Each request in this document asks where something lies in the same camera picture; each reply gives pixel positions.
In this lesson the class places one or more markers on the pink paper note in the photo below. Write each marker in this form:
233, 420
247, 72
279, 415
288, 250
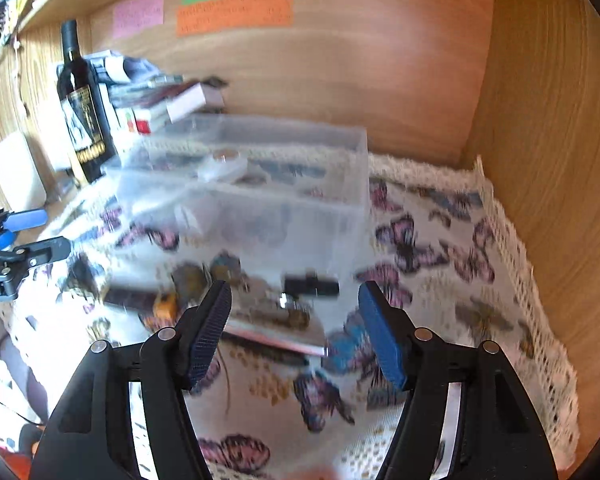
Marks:
138, 12

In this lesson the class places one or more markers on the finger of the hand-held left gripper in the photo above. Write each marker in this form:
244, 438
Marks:
27, 219
42, 251

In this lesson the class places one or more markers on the white mug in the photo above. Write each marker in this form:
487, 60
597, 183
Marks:
17, 170

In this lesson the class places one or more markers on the blue grey coin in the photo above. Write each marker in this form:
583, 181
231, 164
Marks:
227, 266

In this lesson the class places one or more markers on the dark wine bottle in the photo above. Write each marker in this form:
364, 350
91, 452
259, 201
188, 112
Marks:
82, 110

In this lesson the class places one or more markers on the clear plastic storage box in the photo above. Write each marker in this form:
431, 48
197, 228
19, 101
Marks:
260, 200

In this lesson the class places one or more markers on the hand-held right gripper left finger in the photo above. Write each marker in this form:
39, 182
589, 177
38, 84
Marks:
209, 332

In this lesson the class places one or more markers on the brown coin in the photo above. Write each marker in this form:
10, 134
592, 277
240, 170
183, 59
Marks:
187, 280

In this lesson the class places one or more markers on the white cardboard box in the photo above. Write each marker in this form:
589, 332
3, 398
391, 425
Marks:
196, 101

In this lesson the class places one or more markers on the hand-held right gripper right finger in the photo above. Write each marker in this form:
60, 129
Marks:
384, 342

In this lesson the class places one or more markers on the black rectangular stick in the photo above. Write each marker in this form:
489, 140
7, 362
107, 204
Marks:
130, 297

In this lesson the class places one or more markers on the orange paper note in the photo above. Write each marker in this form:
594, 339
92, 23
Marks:
235, 14

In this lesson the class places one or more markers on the red and white box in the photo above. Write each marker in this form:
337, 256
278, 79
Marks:
147, 122

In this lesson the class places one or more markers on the small black adapter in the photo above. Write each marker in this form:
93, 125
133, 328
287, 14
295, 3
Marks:
312, 285

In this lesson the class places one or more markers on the silver metal bar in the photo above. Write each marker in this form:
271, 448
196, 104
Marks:
280, 340

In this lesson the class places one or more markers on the white round case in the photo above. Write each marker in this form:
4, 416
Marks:
222, 165

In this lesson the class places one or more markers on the butterfly print lace cloth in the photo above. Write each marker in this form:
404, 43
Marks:
455, 270

